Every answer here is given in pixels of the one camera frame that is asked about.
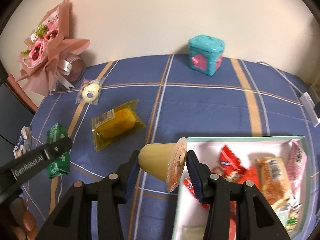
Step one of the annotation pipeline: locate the beige bread packet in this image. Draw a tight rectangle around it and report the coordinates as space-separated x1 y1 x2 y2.
257 157 292 210

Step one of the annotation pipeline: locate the green snack packet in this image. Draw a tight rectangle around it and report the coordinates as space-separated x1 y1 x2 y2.
45 122 71 179

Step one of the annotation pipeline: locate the red snack bag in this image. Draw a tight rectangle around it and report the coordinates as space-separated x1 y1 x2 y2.
183 145 260 239

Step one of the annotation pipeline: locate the pink snack packet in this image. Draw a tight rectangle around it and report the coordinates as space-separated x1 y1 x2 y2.
286 140 307 194

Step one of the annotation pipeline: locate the yellow cake packet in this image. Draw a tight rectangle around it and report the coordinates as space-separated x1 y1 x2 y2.
91 100 146 152

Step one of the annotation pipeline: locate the beige pudding cup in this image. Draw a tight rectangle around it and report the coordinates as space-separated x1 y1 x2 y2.
138 137 187 192

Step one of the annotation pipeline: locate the round white bun packet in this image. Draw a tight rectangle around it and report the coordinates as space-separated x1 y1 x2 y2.
76 77 106 105

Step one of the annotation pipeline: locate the teal barcode packet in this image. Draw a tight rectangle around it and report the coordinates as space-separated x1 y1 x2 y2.
276 202 303 233

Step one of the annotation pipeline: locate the left hand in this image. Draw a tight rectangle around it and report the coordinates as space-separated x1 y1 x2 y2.
9 197 39 240

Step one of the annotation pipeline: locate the crumpled blue white wrapper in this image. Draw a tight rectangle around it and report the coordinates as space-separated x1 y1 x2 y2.
13 126 32 159

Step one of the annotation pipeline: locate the white tray with green rim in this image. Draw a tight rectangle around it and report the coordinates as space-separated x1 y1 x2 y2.
172 135 311 239

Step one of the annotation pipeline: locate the pink flower bouquet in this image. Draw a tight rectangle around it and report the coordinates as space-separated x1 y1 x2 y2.
16 0 90 96

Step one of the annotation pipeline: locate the blue plaid tablecloth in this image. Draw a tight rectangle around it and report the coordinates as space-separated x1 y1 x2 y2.
24 55 319 239

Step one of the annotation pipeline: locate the white power strip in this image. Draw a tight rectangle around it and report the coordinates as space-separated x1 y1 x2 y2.
299 92 319 127

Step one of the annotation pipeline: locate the teal toy box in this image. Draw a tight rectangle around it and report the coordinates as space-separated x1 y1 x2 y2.
188 35 226 76

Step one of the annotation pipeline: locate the white power cord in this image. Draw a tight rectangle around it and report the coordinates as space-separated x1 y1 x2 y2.
257 61 304 98

